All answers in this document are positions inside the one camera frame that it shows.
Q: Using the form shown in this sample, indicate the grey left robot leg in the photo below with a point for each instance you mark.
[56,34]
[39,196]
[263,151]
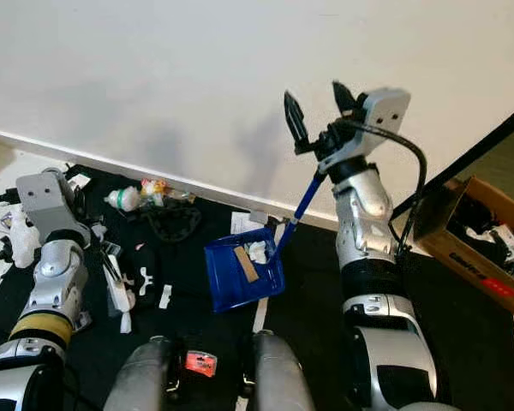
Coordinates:
[146,377]

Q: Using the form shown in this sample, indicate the grey right robot leg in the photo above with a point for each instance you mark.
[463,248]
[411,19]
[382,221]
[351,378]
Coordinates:
[283,377]

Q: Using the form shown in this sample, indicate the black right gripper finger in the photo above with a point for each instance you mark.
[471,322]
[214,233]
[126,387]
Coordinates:
[344,98]
[295,120]

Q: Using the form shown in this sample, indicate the white forked plastic clip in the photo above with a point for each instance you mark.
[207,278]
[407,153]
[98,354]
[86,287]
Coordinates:
[146,280]

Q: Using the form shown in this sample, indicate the blue plastic dustpan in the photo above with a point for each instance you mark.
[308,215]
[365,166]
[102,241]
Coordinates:
[227,287]

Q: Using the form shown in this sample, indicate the small grey flat piece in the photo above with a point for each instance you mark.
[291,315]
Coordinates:
[259,217]

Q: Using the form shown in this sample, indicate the black framed panel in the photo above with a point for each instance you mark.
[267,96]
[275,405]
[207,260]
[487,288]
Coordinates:
[497,158]

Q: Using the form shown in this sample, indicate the white bottle green band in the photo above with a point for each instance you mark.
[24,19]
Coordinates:
[127,199]

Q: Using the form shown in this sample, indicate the small white plastic piece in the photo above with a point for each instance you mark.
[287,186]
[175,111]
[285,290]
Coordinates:
[165,296]

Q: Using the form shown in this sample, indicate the white crumpled tissue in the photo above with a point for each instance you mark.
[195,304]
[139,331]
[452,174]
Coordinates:
[257,253]

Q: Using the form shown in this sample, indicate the white paper slip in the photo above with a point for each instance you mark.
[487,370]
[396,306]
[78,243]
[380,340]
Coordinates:
[242,225]

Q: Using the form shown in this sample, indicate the black plastic mesh basket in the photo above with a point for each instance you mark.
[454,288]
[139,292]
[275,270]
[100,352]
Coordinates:
[180,224]

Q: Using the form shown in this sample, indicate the clear bottle colourful label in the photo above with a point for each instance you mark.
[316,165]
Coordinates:
[154,188]

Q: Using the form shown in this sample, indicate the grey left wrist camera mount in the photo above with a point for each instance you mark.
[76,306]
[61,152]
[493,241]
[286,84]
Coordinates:
[44,204]

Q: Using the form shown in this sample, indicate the black lumpy plastic part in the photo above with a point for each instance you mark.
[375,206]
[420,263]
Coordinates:
[4,252]

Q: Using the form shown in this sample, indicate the white crumpled plastic bag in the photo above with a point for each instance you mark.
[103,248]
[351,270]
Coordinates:
[24,244]

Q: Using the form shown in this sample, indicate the white tape line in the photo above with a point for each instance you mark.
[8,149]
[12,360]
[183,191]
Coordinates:
[261,321]

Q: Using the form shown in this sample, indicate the open brown cardboard box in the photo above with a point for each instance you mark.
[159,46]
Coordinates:
[454,248]

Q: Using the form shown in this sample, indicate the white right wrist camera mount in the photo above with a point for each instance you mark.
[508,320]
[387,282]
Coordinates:
[385,111]

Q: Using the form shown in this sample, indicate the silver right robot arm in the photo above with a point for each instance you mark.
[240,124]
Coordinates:
[364,210]

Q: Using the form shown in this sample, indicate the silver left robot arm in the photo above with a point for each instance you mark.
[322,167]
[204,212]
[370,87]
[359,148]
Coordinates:
[60,274]

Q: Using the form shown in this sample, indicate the brown cardboard strip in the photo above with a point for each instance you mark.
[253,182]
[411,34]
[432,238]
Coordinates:
[247,265]

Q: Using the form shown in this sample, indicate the white printed package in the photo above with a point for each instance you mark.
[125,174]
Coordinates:
[77,178]

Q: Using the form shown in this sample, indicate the grey robot leg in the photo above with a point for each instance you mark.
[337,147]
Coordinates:
[146,377]
[283,377]

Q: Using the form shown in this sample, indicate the black floor mat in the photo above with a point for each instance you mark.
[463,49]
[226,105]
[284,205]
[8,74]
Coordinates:
[313,291]

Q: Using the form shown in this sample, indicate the purple snack packet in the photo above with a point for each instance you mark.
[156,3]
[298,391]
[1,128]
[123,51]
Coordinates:
[8,218]

